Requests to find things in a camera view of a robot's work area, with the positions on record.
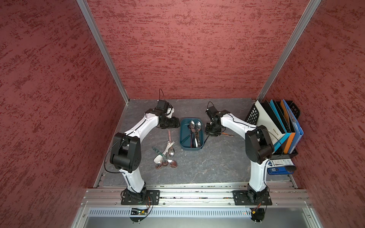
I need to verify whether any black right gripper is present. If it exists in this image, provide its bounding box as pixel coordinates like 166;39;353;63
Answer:
205;121;221;136

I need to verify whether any silver spoon patterned handle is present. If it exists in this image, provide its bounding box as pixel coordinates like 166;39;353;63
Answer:
195;121;202;147

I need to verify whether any silver steel spoon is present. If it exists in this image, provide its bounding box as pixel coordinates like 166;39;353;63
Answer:
189;120;196;146

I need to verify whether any gold spoon green handle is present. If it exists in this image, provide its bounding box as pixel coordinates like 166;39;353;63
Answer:
181;134;193;144

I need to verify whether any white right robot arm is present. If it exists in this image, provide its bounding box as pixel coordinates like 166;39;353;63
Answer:
205;105;274;204

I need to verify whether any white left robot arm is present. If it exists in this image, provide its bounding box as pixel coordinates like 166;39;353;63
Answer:
109;100;180;201

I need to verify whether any teal plastic storage box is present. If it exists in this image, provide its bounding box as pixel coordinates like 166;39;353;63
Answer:
180;118;204;151

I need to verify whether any blue box under rack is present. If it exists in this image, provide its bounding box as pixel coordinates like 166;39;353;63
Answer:
268;165;297;175

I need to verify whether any black mesh file rack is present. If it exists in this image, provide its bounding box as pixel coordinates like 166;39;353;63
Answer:
245;101;298;160

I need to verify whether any white folder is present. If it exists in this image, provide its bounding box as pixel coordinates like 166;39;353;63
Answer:
255;101;285;144

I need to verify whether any teal folder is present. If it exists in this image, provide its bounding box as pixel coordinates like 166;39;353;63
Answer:
270;100;289;153

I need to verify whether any orange folder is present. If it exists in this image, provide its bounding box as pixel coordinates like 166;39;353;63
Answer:
280;100;295;154

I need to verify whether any blue binder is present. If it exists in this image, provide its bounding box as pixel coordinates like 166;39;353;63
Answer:
280;100;304;154

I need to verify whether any pink riveted spoon handle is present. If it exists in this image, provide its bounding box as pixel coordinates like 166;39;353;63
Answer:
168;129;172;143

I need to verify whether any green patterned spoon handle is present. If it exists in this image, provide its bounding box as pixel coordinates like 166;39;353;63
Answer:
152;147;164;157

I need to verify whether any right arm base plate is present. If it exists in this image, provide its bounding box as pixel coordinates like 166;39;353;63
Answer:
232;189;272;206

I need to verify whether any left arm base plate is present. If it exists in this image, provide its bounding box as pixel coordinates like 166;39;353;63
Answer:
121;189;160;206

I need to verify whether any aluminium front rail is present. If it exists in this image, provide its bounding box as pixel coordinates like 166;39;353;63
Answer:
81;186;313;208

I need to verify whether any left aluminium corner post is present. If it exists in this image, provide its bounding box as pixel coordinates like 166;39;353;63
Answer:
77;0;130;105

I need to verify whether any aluminium corner post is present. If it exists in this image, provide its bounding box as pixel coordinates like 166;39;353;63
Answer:
77;0;130;105
256;0;321;102

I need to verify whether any right aluminium corner post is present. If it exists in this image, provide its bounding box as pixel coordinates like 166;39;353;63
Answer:
256;0;321;102

